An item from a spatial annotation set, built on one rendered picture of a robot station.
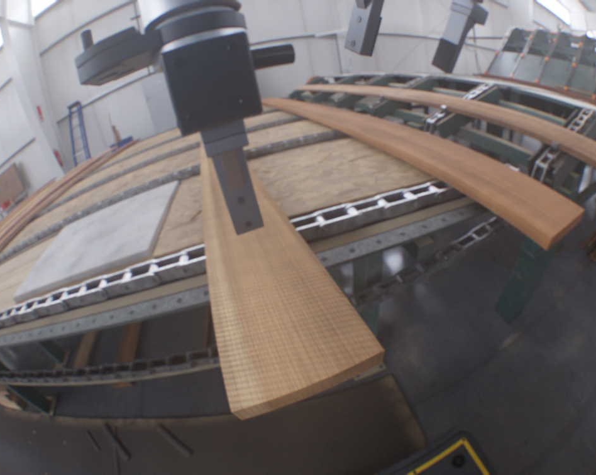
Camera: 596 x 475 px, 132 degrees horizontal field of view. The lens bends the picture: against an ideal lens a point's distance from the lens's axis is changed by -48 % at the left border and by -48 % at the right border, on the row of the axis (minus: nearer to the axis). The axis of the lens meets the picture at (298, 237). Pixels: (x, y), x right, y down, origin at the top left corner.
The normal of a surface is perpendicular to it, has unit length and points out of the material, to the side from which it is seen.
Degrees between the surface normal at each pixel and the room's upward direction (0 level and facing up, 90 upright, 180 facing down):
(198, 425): 0
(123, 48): 90
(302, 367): 0
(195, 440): 0
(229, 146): 90
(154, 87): 90
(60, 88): 91
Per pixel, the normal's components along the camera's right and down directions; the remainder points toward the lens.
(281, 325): -0.17, -0.80
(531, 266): -0.95, 0.28
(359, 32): -0.90, 0.27
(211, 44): 0.34, 0.50
